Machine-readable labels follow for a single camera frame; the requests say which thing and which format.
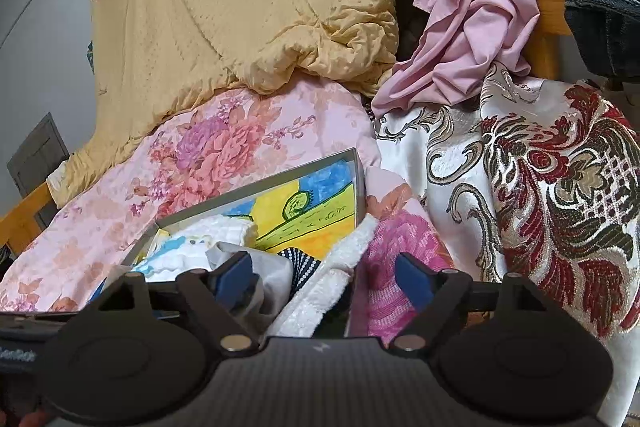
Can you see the pink floral bedsheet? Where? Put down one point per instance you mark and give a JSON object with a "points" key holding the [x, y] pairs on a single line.
{"points": [[200, 157]]}

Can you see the pink garment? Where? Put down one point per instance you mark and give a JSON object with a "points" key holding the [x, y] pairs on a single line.
{"points": [[475, 7]]}

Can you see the wooden bed frame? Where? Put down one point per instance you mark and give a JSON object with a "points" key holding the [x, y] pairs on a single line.
{"points": [[547, 12]]}

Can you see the white quilted cloth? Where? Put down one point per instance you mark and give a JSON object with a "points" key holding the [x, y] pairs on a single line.
{"points": [[200, 252]]}

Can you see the grey box with colourful drawing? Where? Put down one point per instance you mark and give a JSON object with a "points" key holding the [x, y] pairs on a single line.
{"points": [[320, 202]]}

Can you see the black dotted sock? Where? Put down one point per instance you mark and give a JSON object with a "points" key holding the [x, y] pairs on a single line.
{"points": [[302, 264]]}

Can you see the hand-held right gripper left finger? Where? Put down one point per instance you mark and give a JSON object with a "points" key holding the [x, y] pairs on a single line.
{"points": [[235, 279]]}

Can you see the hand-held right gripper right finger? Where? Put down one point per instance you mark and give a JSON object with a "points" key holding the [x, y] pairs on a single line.
{"points": [[415, 279]]}

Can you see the white red brocade cloth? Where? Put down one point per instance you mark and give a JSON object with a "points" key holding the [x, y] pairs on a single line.
{"points": [[550, 182]]}

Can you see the teal patterned cloth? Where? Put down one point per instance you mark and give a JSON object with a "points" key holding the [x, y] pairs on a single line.
{"points": [[90, 57]]}

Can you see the beige and white fleece cloth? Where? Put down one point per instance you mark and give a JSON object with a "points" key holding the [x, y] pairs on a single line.
{"points": [[320, 302]]}

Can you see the yellow quilt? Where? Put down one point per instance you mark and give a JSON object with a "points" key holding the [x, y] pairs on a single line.
{"points": [[225, 7]]}

